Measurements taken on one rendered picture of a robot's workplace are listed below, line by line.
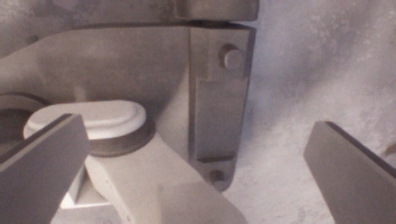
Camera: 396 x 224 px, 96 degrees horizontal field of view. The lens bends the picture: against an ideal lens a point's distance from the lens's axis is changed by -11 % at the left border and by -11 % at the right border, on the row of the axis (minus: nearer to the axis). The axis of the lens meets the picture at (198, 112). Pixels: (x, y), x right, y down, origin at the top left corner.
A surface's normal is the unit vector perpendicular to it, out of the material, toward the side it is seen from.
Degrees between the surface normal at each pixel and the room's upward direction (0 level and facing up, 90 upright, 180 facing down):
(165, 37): 0
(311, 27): 0
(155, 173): 90
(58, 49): 0
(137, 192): 90
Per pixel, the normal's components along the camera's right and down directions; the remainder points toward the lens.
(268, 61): 0.18, 0.48
